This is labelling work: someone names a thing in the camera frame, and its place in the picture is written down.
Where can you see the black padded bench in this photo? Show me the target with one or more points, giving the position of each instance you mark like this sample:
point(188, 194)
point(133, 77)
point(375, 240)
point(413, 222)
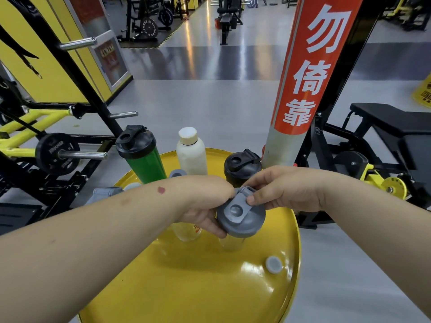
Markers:
point(397, 119)

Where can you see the red and silver pole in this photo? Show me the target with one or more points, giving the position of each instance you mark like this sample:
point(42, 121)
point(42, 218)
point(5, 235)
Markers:
point(313, 70)

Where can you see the person's left hand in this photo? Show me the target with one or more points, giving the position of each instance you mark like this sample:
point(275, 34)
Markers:
point(205, 195)

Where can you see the black bench machine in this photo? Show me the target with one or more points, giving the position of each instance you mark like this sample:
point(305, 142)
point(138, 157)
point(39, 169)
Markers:
point(225, 20)

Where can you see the black floor platform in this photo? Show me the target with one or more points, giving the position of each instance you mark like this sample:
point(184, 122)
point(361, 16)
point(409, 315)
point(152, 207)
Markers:
point(20, 216)

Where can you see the white bottle cream cap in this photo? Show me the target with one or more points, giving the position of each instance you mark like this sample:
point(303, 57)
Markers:
point(192, 158)

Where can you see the black plate-loaded machine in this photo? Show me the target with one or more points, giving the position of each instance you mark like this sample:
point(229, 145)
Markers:
point(148, 28)

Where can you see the green shaker bottle black lid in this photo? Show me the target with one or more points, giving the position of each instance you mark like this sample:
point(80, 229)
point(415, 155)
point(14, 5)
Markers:
point(144, 164)

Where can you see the person's right forearm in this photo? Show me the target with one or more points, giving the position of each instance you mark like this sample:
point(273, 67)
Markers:
point(380, 232)

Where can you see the black and yellow weight machine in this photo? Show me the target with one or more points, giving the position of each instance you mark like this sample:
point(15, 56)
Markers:
point(88, 84)

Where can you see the yellow drum with black print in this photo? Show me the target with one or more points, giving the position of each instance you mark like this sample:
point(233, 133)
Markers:
point(425, 94)

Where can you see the yellow round table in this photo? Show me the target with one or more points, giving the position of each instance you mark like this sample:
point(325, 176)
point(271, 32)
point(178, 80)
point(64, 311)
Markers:
point(202, 282)

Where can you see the white round plug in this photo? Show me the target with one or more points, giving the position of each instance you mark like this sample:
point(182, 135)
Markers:
point(273, 265)

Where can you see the framed red poster panel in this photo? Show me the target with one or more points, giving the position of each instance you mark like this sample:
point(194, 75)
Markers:
point(107, 60)

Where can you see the black weight plate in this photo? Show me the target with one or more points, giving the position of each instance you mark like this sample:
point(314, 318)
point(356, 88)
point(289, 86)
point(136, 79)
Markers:
point(50, 154)

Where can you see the person's left forearm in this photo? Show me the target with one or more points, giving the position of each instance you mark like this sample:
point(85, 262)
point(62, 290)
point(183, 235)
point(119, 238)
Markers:
point(74, 252)

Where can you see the person's right hand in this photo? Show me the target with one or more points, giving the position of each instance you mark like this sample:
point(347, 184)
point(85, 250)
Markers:
point(293, 188)

